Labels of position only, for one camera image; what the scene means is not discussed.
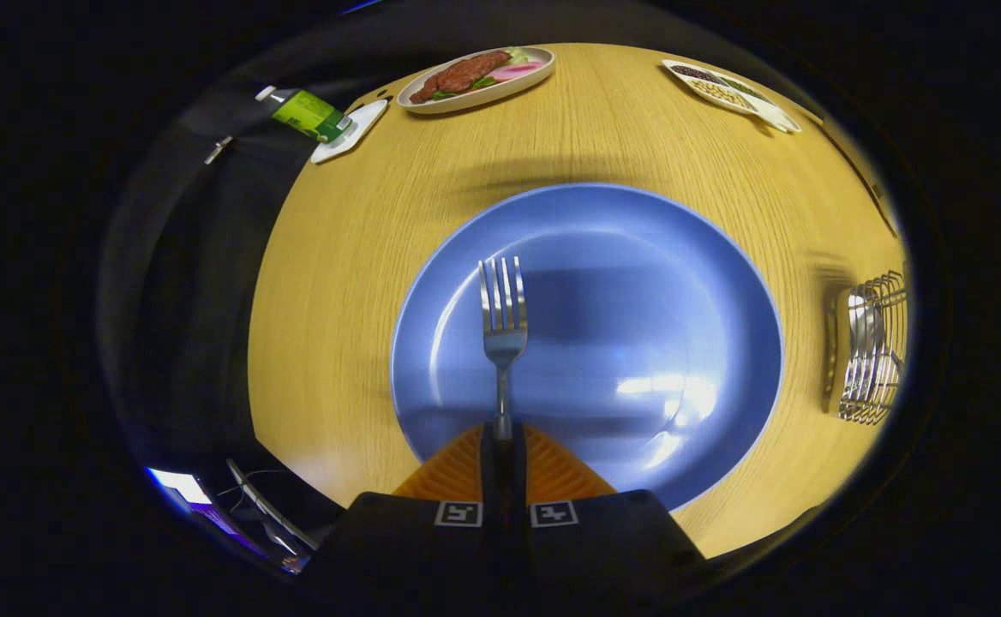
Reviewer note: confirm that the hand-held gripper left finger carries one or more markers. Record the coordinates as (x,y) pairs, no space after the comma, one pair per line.
(492,480)

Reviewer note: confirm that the green label plastic bottle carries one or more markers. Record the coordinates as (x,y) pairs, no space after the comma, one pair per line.
(308,113)

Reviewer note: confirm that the white square coaster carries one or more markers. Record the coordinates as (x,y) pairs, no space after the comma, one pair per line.
(355,128)

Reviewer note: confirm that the pink ham slice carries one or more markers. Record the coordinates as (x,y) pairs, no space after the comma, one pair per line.
(518,71)

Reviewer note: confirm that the white clip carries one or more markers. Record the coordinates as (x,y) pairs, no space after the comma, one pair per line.
(218,150)

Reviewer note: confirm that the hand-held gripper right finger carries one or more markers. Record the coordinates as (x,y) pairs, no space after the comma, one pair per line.
(518,480)

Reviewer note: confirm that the glowing blue screen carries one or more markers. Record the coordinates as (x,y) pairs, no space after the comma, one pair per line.
(179,484)

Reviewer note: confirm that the white divided bean tray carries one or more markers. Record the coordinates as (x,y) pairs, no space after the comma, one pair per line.
(766,110)

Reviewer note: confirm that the brown steak piece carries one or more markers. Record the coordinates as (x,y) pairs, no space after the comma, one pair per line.
(462,75)

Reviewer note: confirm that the white round food plate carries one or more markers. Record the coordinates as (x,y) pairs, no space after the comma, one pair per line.
(475,98)

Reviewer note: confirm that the blue round plate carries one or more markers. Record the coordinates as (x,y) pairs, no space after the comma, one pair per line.
(620,283)

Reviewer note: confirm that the thin grey bar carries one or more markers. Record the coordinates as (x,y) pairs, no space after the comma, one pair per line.
(265,506)

